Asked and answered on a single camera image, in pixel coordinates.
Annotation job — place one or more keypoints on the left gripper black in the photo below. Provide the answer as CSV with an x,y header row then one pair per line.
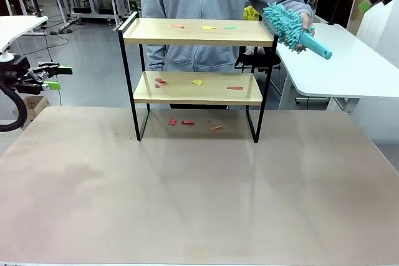
x,y
17,74

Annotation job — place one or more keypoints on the teal microfiber duster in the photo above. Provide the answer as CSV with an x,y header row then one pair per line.
x,y
280,23

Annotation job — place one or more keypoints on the person's right forearm grey sleeve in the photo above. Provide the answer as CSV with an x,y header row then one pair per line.
x,y
156,57

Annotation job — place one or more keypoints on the person's left forearm grey sleeve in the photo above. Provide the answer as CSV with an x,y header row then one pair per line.
x,y
296,6

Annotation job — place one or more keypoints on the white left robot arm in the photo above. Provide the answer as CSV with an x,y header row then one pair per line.
x,y
5,57

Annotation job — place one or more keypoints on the person's left hand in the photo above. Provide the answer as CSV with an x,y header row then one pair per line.
x,y
307,24

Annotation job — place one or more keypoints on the black monitor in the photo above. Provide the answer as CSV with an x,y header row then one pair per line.
x,y
335,1

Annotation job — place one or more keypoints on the cardboard box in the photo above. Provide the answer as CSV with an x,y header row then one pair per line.
x,y
32,105

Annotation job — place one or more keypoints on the black floor power strip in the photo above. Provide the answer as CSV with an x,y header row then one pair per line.
x,y
60,31

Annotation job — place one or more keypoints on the large white table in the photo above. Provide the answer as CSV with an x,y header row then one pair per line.
x,y
336,60

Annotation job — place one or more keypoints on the white side table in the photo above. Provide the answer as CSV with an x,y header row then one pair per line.
x,y
15,29

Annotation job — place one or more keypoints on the yellow bag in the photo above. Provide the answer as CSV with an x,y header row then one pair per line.
x,y
251,13

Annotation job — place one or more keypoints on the black office chair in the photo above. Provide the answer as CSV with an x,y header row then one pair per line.
x,y
260,62

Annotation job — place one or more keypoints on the yellow paper scrap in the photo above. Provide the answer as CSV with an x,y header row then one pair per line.
x,y
197,82
208,28

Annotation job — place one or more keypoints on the orange paper scrap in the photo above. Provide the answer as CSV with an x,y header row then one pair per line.
x,y
217,128

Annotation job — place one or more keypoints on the black frame wooden two-tier shelf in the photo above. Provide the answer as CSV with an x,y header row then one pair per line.
x,y
193,40

